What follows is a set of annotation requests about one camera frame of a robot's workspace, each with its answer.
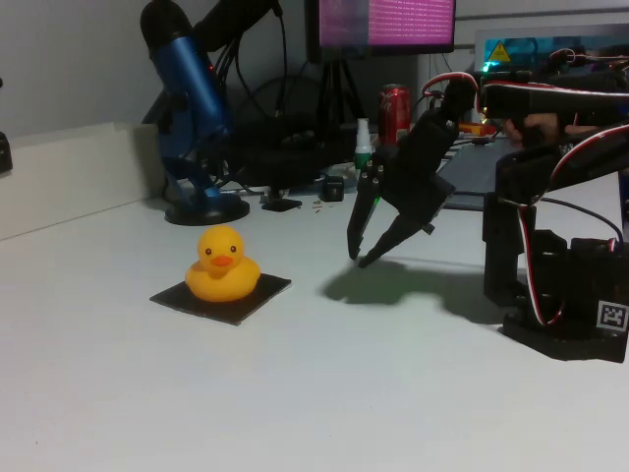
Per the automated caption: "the yellow rubber duck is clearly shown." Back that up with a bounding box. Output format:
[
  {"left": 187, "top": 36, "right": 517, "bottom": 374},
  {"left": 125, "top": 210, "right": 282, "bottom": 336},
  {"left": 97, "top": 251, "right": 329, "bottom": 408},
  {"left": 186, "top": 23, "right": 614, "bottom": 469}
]
[{"left": 184, "top": 224, "right": 261, "bottom": 303}]

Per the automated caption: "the black square mat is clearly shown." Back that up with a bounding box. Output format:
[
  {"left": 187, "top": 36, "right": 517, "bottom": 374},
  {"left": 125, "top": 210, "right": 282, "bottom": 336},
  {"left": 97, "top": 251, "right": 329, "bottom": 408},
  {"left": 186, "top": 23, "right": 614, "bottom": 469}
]
[{"left": 149, "top": 272, "right": 293, "bottom": 327}]

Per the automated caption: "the person's right hand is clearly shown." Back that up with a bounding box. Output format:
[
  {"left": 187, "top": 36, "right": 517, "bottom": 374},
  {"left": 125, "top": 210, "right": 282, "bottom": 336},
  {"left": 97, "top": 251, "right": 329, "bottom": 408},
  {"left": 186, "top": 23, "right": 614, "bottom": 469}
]
[{"left": 504, "top": 111, "right": 600, "bottom": 148}]

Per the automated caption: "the small black cube device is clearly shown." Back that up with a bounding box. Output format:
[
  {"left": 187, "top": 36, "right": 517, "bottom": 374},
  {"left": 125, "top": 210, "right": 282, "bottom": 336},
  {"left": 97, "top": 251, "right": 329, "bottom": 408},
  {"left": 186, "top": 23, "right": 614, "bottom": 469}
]
[{"left": 318, "top": 175, "right": 345, "bottom": 202}]

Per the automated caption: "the red soda can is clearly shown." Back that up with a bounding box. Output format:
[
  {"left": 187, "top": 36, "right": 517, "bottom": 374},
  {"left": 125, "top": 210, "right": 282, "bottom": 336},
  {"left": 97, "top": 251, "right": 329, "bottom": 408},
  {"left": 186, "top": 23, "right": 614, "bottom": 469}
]
[{"left": 377, "top": 83, "right": 412, "bottom": 148}]

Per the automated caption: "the white green spray bottle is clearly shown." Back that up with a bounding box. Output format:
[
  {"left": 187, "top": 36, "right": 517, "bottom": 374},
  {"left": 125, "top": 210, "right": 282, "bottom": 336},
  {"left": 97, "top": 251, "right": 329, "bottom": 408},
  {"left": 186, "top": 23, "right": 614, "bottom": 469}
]
[{"left": 354, "top": 117, "right": 372, "bottom": 173}]

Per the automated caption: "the small black flat stand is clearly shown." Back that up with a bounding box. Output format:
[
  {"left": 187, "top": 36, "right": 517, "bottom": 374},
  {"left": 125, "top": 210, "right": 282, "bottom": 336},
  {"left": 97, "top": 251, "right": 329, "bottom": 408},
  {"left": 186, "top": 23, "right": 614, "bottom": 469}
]
[{"left": 259, "top": 186, "right": 304, "bottom": 212}]

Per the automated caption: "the black audio device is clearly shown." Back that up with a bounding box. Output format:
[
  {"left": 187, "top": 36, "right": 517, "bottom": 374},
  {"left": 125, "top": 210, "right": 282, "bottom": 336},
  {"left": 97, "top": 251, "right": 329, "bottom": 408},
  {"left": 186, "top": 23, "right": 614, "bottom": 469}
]
[{"left": 235, "top": 130, "right": 340, "bottom": 188}]

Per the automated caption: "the black tripod behind monitor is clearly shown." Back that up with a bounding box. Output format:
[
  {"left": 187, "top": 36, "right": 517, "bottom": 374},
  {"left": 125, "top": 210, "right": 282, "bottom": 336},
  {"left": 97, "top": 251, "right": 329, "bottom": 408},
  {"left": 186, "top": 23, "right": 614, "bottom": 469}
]
[{"left": 314, "top": 58, "right": 368, "bottom": 148}]

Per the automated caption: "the computer monitor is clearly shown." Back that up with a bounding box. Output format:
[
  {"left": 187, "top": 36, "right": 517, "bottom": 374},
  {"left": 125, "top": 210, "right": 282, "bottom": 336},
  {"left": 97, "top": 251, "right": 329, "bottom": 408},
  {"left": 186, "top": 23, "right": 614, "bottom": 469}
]
[{"left": 304, "top": 0, "right": 457, "bottom": 58}]

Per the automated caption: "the glass computer case with lights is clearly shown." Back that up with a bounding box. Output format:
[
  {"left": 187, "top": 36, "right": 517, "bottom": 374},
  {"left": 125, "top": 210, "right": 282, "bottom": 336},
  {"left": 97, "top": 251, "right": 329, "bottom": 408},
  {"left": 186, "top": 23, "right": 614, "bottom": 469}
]
[{"left": 474, "top": 24, "right": 629, "bottom": 89}]

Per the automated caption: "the blue desktop microphone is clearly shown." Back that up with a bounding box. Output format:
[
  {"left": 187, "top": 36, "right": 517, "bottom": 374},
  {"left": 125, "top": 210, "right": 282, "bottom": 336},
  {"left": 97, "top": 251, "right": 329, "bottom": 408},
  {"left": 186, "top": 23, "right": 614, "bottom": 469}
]
[{"left": 140, "top": 0, "right": 251, "bottom": 227}]

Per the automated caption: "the black white fiducial marker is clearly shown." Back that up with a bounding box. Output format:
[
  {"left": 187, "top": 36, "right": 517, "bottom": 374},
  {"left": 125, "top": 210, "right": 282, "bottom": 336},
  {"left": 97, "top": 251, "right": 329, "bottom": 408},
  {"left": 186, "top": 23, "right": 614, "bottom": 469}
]
[{"left": 596, "top": 300, "right": 629, "bottom": 330}]

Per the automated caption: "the white raised ledge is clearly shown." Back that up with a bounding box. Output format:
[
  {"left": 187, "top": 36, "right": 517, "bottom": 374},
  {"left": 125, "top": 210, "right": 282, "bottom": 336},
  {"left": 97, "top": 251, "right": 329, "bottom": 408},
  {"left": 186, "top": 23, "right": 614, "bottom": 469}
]
[{"left": 0, "top": 122, "right": 164, "bottom": 242}]

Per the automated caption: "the red white servo cable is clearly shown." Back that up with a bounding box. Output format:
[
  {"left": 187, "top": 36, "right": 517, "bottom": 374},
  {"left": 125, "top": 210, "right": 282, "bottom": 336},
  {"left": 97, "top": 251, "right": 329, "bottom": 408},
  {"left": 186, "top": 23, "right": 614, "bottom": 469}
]
[{"left": 518, "top": 125, "right": 629, "bottom": 328}]

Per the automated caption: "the black hanging cable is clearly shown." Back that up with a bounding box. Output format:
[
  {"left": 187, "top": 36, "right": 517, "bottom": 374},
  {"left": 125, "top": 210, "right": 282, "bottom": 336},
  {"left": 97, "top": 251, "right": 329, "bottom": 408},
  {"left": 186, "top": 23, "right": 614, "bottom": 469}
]
[{"left": 271, "top": 2, "right": 290, "bottom": 119}]

